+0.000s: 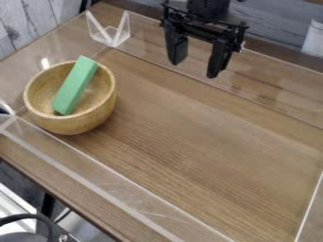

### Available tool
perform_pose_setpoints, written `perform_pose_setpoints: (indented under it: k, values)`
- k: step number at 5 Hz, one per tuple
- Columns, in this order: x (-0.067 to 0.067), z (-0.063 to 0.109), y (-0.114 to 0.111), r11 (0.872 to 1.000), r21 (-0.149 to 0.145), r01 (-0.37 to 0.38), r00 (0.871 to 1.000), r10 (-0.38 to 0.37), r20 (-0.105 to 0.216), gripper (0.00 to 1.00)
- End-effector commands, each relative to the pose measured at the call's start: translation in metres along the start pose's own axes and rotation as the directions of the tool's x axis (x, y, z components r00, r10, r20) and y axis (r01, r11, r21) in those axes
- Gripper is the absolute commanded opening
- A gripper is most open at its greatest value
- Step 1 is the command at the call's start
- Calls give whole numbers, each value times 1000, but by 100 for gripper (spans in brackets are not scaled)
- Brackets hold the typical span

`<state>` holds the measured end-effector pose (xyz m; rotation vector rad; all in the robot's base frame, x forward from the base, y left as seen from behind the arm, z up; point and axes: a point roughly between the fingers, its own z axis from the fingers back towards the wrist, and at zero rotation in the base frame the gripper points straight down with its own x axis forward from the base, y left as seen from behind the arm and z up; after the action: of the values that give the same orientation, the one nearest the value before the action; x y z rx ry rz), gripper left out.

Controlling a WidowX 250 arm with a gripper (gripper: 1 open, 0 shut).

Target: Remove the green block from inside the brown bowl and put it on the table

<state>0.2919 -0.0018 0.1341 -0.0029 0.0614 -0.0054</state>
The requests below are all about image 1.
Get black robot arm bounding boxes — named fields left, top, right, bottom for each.
left=160, top=0, right=249, bottom=78

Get black table leg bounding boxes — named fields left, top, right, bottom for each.
left=39, top=193, right=55, bottom=218

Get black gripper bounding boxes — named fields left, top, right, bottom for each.
left=161, top=2, right=248, bottom=78

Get light brown wooden bowl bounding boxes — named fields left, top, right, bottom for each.
left=22, top=60, right=117, bottom=135

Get clear acrylic barrier walls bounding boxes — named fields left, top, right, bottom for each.
left=0, top=17, right=323, bottom=242

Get green rectangular block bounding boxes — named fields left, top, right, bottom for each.
left=51, top=56, right=98, bottom=115

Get black cable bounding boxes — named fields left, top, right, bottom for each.
left=0, top=213, right=55, bottom=242

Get white cylindrical container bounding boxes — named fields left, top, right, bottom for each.
left=301, top=16, right=323, bottom=58

